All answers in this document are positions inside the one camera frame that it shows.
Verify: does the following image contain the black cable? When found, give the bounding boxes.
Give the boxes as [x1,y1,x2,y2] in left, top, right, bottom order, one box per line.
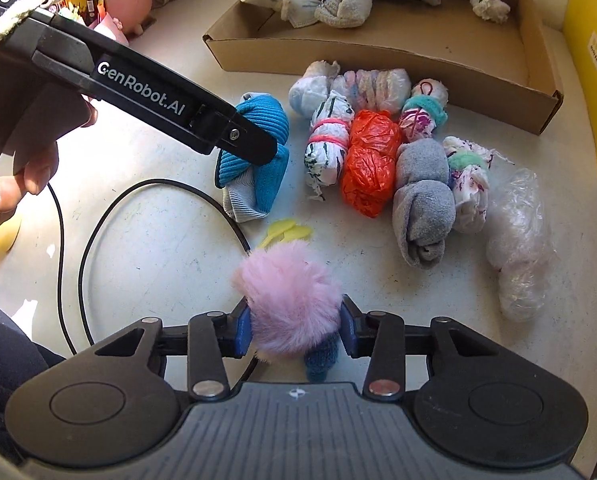
[47,179,259,382]

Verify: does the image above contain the white purple-print bundle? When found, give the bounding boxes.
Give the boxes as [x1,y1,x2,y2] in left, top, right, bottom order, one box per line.
[442,135,515,234]

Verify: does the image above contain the yellow box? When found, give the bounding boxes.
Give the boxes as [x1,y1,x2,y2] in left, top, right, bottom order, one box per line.
[562,0,597,196]

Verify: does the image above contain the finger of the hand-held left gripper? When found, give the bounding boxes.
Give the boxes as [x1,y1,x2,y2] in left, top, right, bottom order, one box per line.
[193,104,279,167]

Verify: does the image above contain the white bundle teal scrunchie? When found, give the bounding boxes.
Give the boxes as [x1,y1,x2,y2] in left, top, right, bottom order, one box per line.
[398,78,450,142]

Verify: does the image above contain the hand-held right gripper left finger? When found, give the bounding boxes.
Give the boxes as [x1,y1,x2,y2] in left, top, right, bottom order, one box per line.
[94,304,254,402]

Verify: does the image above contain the white rope lanyard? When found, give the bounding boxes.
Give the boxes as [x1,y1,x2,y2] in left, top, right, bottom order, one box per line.
[0,0,62,58]

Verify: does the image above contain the person's left hand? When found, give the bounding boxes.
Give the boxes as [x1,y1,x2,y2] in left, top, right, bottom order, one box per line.
[0,105,99,232]

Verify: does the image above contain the white terry cloth bundle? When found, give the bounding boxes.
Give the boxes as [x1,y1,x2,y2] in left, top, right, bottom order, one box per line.
[288,60,340,120]

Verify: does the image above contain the orange plastic bag bundle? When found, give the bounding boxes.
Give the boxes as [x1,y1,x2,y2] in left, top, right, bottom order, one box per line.
[341,109,404,219]

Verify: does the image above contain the pastel plastic-wrapped bundle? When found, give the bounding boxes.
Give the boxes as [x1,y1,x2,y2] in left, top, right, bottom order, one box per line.
[332,68,412,117]

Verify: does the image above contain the colourful small trinkets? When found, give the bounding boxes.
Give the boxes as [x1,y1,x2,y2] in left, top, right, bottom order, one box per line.
[61,0,106,28]

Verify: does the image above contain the white green-print bundle pink band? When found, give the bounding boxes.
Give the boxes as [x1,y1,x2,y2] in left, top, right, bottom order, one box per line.
[303,90,355,202]

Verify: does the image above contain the brown cardboard box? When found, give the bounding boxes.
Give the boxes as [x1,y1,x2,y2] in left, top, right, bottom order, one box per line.
[202,0,564,136]

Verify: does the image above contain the person's dark clothing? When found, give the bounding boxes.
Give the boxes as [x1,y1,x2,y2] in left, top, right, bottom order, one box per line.
[0,297,72,466]

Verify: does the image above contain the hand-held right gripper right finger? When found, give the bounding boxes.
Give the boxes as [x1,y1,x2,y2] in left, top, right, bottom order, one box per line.
[338,294,503,403]

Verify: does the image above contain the pink round toy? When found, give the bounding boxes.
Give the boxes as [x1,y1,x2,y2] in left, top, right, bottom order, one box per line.
[100,0,154,36]

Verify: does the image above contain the clear plastic bag bundle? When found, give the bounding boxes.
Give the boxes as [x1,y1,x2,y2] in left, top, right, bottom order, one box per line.
[486,168,555,323]

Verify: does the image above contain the grey sock roll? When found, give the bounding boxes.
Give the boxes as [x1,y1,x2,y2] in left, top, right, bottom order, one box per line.
[392,138,457,269]

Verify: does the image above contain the blue ribbed sock bundle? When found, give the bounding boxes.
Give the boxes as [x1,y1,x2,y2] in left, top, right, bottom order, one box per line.
[217,91,290,224]

